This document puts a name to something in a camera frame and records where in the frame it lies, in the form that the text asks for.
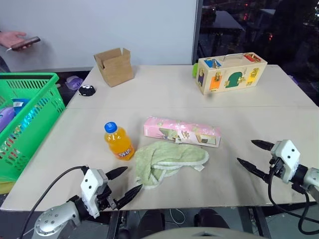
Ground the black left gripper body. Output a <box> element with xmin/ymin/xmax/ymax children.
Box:
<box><xmin>97</xmin><ymin>179</ymin><xmax>120</xmax><ymax>213</ymax></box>

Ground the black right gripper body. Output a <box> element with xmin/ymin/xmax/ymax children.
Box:
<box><xmin>268</xmin><ymin>156</ymin><xmax>285</xmax><ymax>178</ymax></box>

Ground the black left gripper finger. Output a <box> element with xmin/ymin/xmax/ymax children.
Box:
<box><xmin>106</xmin><ymin>166</ymin><xmax>129</xmax><ymax>181</ymax></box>
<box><xmin>116</xmin><ymin>184</ymin><xmax>144</xmax><ymax>210</ymax></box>

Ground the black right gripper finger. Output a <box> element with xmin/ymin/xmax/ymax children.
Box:
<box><xmin>251</xmin><ymin>139</ymin><xmax>275</xmax><ymax>151</ymax></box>
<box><xmin>236</xmin><ymin>157</ymin><xmax>271</xmax><ymax>185</ymax></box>

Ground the dark smartphone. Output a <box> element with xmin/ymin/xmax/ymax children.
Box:
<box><xmin>11</xmin><ymin>36</ymin><xmax>41</xmax><ymax>52</ymax></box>

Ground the green plastic basket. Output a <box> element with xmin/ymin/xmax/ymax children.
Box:
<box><xmin>0</xmin><ymin>72</ymin><xmax>66</xmax><ymax>180</ymax></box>

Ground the person's bare hand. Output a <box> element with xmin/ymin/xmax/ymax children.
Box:
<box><xmin>0</xmin><ymin>31</ymin><xmax>27</xmax><ymax>48</ymax></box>

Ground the orange juice bottle blue cap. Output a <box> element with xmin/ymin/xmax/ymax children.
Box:
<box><xmin>104</xmin><ymin>121</ymin><xmax>136</xmax><ymax>161</ymax></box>

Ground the dark rounded shape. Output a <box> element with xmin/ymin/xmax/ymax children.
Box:
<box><xmin>193</xmin><ymin>208</ymin><xmax>230</xmax><ymax>229</ymax></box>
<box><xmin>139</xmin><ymin>210</ymin><xmax>166</xmax><ymax>239</ymax></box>

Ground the light green towel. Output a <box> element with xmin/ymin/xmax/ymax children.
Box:
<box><xmin>134</xmin><ymin>141</ymin><xmax>210</xmax><ymax>188</ymax></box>

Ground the black table leg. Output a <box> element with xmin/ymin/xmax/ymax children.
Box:
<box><xmin>248</xmin><ymin>206</ymin><xmax>273</xmax><ymax>239</ymax></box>

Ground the pink printed cardboard box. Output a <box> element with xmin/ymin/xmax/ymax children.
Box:
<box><xmin>143</xmin><ymin>116</ymin><xmax>222</xmax><ymax>149</ymax></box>

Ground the wooden lock toy box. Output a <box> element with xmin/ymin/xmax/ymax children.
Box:
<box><xmin>194</xmin><ymin>52</ymin><xmax>268</xmax><ymax>96</ymax></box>

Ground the black plush toy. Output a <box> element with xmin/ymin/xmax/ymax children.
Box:
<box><xmin>78</xmin><ymin>84</ymin><xmax>96</xmax><ymax>97</ymax></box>

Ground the purple plastic toy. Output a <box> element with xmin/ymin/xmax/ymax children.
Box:
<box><xmin>65</xmin><ymin>76</ymin><xmax>84</xmax><ymax>91</ymax></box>

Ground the yellow sponge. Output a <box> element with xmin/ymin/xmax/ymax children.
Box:
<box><xmin>0</xmin><ymin>180</ymin><xmax>16</xmax><ymax>195</ymax></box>

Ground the open brown cardboard box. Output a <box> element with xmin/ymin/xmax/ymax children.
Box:
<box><xmin>93</xmin><ymin>47</ymin><xmax>136</xmax><ymax>88</ymax></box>

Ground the blue snack packet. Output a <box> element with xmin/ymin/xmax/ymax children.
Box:
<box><xmin>10</xmin><ymin>98</ymin><xmax>31</xmax><ymax>111</ymax></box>

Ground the purple plastic bottle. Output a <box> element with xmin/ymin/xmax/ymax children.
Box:
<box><xmin>0</xmin><ymin>107</ymin><xmax>16</xmax><ymax>133</ymax></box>

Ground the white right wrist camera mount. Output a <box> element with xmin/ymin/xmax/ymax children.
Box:
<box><xmin>270</xmin><ymin>139</ymin><xmax>301</xmax><ymax>184</ymax></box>

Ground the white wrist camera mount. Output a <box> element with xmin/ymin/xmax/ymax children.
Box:
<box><xmin>270</xmin><ymin>139</ymin><xmax>301</xmax><ymax>184</ymax></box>
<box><xmin>80</xmin><ymin>168</ymin><xmax>109</xmax><ymax>220</ymax></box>

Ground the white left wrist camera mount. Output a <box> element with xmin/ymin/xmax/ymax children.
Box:
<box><xmin>80</xmin><ymin>168</ymin><xmax>109</xmax><ymax>220</ymax></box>

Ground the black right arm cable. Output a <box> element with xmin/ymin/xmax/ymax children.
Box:
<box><xmin>267</xmin><ymin>163</ymin><xmax>319</xmax><ymax>235</ymax></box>

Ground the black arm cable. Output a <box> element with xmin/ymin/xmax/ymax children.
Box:
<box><xmin>267</xmin><ymin>163</ymin><xmax>319</xmax><ymax>235</ymax></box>
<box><xmin>20</xmin><ymin>166</ymin><xmax>88</xmax><ymax>238</ymax></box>

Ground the white cable under table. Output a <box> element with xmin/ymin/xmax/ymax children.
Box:
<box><xmin>168</xmin><ymin>208</ymin><xmax>185</xmax><ymax>225</ymax></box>

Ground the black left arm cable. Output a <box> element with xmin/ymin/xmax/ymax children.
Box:
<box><xmin>20</xmin><ymin>166</ymin><xmax>88</xmax><ymax>238</ymax></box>

